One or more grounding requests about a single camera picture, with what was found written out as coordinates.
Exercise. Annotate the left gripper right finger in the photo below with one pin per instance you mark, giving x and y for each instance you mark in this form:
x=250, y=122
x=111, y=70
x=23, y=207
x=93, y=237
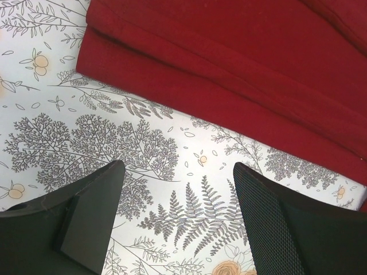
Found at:
x=290, y=233

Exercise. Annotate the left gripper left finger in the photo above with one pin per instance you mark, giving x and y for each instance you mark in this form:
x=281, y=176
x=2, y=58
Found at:
x=66, y=231

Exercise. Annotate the red t-shirt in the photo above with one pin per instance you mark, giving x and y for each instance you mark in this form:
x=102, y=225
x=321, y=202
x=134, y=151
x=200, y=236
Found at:
x=290, y=74

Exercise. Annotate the floral table mat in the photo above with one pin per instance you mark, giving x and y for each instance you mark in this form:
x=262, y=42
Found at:
x=178, y=212

